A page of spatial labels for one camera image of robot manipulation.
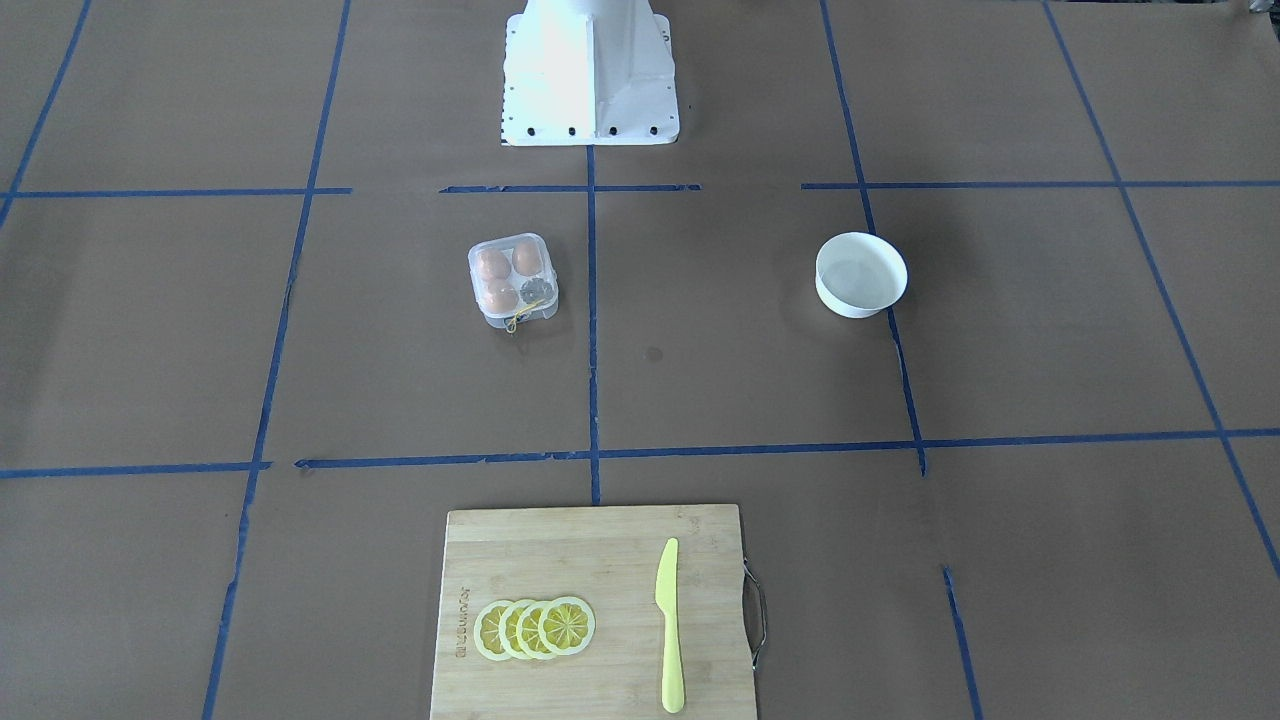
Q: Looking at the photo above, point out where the bamboo cutting board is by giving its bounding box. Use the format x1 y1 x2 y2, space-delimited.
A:
429 503 758 719

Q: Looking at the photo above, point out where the lemon slice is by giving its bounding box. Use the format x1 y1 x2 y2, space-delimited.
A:
498 600 532 660
472 600 512 662
540 596 596 657
515 601 554 661

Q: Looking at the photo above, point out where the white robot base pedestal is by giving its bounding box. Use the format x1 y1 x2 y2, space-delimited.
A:
500 1 681 147

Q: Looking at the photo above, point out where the brown egg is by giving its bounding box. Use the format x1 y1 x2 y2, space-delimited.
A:
475 249 512 282
483 281 521 316
511 240 544 277

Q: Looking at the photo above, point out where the white bowl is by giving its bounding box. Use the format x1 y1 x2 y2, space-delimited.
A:
815 232 909 319

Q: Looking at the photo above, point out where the blue tape strip lengthwise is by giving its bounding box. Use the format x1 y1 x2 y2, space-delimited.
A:
585 146 602 506

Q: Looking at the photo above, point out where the clear plastic egg box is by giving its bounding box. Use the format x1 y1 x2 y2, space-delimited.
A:
467 233 561 334

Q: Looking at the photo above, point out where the blue tape strip crosswise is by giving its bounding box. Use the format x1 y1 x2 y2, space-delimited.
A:
1 427 1279 480

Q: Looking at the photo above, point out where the brown egg back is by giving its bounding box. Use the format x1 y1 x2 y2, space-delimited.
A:
475 249 512 282

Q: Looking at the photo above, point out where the yellow plastic knife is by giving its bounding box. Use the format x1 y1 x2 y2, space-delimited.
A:
654 537 686 714

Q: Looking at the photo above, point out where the brown egg front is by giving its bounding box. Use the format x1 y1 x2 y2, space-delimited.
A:
483 281 521 316

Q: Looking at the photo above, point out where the metal cutting board handle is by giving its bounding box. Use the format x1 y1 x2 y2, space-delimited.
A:
742 557 771 673

